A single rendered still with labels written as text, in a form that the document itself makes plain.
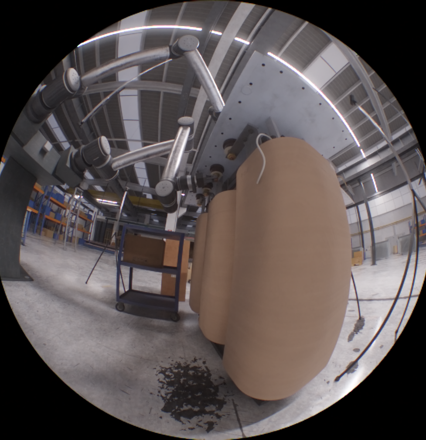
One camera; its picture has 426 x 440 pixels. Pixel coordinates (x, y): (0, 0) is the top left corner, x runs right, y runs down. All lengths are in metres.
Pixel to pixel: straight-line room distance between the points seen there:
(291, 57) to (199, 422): 10.85
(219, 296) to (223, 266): 0.16
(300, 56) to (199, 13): 5.76
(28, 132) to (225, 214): 1.47
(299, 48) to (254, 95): 9.74
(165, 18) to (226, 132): 9.83
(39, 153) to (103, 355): 1.49
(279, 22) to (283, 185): 4.16
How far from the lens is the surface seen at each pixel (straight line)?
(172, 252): 1.96
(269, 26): 4.22
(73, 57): 6.88
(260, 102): 0.73
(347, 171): 9.32
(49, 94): 1.16
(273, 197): 0.37
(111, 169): 1.49
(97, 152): 1.33
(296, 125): 0.84
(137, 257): 1.40
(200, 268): 1.12
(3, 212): 1.87
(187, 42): 1.16
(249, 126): 0.67
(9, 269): 2.00
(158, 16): 10.54
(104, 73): 1.34
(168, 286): 2.02
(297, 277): 0.33
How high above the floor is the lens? 0.70
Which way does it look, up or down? 16 degrees up
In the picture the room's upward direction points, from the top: 5 degrees clockwise
